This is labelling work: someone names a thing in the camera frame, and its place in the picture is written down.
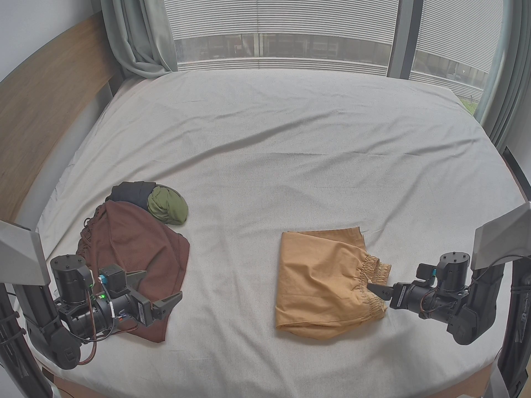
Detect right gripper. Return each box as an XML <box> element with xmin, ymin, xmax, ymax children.
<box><xmin>389</xmin><ymin>282</ymin><xmax>436</xmax><ymax>315</ymax></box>

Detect grey-green curtain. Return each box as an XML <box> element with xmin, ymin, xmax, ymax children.
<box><xmin>475</xmin><ymin>0</ymin><xmax>531</xmax><ymax>148</ymax></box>
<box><xmin>97</xmin><ymin>0</ymin><xmax>179</xmax><ymax>78</ymax></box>

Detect black garment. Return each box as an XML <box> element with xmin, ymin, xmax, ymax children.
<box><xmin>105</xmin><ymin>182</ymin><xmax>157</xmax><ymax>212</ymax></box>

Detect green garment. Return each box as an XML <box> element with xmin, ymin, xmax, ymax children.
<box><xmin>146</xmin><ymin>185</ymin><xmax>189</xmax><ymax>226</ymax></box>

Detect window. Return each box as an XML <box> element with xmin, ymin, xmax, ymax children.
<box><xmin>160</xmin><ymin>0</ymin><xmax>513</xmax><ymax>107</ymax></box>

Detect tan shorts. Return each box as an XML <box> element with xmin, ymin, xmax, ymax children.
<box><xmin>275</xmin><ymin>227</ymin><xmax>392</xmax><ymax>340</ymax></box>

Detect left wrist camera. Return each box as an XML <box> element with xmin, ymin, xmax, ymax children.
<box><xmin>97</xmin><ymin>265</ymin><xmax>127</xmax><ymax>297</ymax></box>

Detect bed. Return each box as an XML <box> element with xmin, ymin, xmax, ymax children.
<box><xmin>0</xmin><ymin>11</ymin><xmax>531</xmax><ymax>398</ymax></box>

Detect brown garment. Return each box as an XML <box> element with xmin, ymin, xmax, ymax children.
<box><xmin>77</xmin><ymin>201</ymin><xmax>191</xmax><ymax>343</ymax></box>

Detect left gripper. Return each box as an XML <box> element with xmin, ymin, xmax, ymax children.
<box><xmin>90</xmin><ymin>270</ymin><xmax>183</xmax><ymax>334</ymax></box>

